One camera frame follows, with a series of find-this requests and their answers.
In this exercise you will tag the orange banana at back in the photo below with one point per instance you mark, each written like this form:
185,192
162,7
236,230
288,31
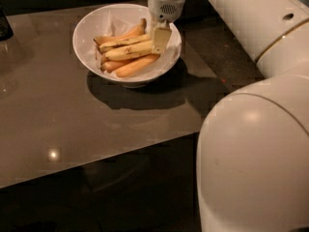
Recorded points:
135,31

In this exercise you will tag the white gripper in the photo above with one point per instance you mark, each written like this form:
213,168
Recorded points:
165,7

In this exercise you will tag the white ceramic bowl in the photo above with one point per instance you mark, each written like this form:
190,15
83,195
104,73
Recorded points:
87,39

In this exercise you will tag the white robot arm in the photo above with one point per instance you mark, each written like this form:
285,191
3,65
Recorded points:
252,163

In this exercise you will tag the dark object at table corner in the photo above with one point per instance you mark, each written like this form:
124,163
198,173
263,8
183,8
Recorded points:
6,31

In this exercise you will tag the orange banana at front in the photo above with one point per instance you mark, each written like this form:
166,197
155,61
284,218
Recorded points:
136,66

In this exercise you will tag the large yellow banana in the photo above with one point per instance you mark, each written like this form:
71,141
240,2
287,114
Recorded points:
129,51

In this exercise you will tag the small orange banana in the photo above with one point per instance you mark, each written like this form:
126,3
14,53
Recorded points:
110,66

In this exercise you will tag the white paper bowl liner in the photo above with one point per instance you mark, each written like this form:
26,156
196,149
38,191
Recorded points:
136,52

